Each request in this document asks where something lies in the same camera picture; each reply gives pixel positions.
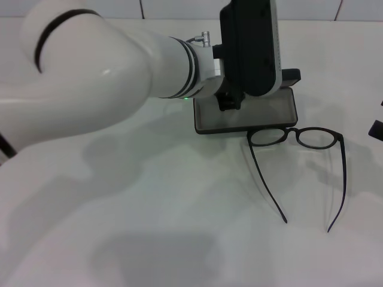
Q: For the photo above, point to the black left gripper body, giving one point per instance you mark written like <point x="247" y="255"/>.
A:
<point x="229" y="100"/>

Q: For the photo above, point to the black glasses case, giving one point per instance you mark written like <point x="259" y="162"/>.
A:
<point x="263" y="110"/>

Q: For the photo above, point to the black glasses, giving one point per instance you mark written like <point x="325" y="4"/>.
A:
<point x="291" y="130"/>

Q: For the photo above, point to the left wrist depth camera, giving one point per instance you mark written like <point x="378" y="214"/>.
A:
<point x="248" y="45"/>

